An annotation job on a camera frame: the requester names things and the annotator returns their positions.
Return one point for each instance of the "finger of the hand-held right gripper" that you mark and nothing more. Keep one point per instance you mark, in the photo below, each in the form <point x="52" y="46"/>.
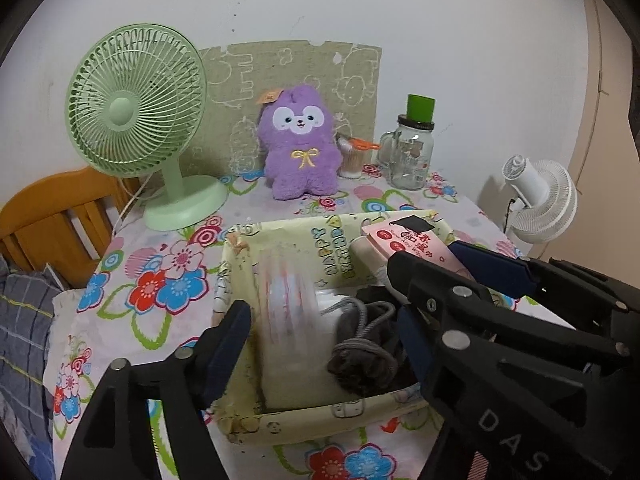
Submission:
<point x="440" y="295"/>
<point x="492" y="266"/>

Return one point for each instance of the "small orange scissors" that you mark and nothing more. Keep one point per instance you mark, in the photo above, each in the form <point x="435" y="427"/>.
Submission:
<point x="365" y="144"/>

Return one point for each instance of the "clear toothpick jar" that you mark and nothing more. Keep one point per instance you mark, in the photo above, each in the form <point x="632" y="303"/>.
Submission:
<point x="351" y="162"/>

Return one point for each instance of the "grey plaid pillow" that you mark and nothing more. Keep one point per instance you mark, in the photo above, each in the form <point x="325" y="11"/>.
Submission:
<point x="25" y="350"/>

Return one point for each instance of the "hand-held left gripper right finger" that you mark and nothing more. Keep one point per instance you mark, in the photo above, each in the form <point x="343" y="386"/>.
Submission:
<point x="414" y="345"/>

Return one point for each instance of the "white clip fan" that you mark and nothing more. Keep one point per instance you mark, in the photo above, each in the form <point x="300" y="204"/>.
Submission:
<point x="545" y="205"/>

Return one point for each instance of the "clear plastic packet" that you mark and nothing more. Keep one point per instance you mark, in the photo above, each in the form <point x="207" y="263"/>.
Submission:
<point x="290" y="320"/>

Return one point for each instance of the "grey knit sock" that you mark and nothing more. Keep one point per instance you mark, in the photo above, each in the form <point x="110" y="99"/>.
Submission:
<point x="360" y="360"/>

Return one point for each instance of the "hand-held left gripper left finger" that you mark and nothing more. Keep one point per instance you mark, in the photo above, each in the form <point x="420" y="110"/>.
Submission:
<point x="225" y="355"/>

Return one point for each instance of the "purple plush toy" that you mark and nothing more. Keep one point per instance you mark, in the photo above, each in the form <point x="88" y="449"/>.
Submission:
<point x="300" y="160"/>

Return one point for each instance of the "yellow printed fabric storage box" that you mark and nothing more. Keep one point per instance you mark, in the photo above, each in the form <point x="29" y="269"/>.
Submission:
<point x="235" y="280"/>

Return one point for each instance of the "wooden chair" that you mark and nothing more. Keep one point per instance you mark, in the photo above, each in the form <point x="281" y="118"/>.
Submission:
<point x="45" y="220"/>

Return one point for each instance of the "beige wardrobe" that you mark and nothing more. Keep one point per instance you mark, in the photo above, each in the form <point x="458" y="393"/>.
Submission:
<point x="615" y="160"/>

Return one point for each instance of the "green plastic cup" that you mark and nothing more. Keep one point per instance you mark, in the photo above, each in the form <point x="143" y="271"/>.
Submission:
<point x="420" y="107"/>

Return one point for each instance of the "pink packet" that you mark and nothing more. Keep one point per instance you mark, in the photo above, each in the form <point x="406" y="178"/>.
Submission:
<point x="400" y="240"/>

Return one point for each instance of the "beige printed board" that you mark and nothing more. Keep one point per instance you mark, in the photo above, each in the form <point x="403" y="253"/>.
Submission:
<point x="235" y="75"/>

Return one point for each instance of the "green desk fan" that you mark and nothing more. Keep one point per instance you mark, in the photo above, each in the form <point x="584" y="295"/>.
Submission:
<point x="122" y="110"/>

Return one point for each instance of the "dark cloth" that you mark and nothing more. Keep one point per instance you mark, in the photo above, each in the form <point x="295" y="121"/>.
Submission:
<point x="375" y="294"/>

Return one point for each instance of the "floral tablecloth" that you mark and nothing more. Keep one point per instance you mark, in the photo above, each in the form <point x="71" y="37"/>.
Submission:
<point x="165" y="280"/>

